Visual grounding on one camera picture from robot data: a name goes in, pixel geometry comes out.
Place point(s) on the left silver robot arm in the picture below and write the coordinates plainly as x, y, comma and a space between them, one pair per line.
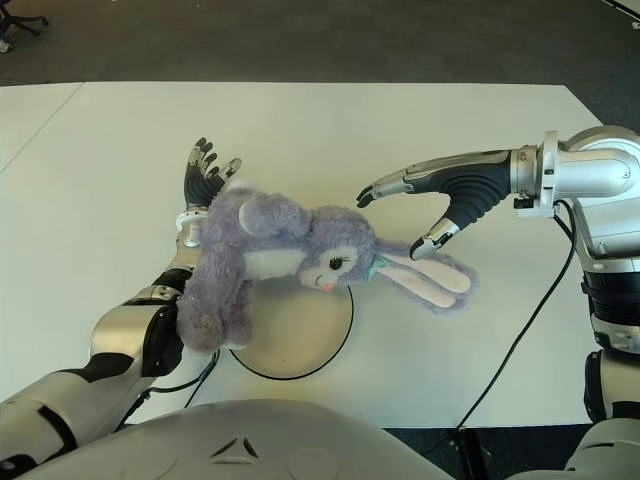
120, 330

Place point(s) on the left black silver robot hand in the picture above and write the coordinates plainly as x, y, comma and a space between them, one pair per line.
197, 187

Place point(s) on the white plate black rim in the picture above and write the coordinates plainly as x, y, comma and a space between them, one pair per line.
300, 330

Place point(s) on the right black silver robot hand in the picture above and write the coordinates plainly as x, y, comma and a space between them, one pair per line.
475, 187

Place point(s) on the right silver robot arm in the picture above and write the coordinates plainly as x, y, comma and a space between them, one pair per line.
600, 165

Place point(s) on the silver robot torso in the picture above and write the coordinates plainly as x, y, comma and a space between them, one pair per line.
250, 450

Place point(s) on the purple plush bunny doll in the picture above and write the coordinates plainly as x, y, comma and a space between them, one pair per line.
225, 240

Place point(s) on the thin black bar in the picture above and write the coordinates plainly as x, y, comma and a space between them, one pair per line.
622, 5

